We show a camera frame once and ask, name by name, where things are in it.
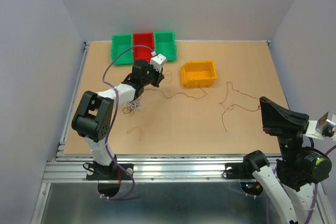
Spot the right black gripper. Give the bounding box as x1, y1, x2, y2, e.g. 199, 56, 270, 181
261, 93, 310, 163

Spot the wire bundle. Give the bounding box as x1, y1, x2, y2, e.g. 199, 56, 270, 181
122, 98, 144, 114

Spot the yellow thin wire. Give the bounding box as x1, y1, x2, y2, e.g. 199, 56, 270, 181
125, 126, 144, 141

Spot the red wire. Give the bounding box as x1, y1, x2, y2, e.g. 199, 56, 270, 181
219, 81, 272, 133

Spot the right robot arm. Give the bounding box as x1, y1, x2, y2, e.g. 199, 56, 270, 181
241, 97, 335, 223

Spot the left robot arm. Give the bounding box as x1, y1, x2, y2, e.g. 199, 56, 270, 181
71, 54, 167, 180

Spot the red bin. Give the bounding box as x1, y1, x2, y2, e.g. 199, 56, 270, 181
133, 33, 155, 62

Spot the right green bin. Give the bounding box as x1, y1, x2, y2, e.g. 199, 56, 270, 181
154, 31, 177, 61

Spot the green bin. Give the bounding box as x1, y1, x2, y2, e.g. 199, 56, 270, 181
154, 31, 177, 61
111, 34, 134, 66

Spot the left green bin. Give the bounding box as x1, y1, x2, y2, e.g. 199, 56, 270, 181
111, 34, 134, 66

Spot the yellow bin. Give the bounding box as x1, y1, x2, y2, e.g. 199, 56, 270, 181
180, 60, 218, 88

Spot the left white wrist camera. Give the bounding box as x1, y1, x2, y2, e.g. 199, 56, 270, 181
150, 51, 167, 73

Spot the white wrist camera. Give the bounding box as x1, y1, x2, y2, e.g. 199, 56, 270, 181
304, 112, 335, 142
150, 51, 167, 73

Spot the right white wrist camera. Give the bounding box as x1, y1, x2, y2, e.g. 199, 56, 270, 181
304, 112, 335, 142

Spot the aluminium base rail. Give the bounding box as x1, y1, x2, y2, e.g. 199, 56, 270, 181
42, 155, 243, 184

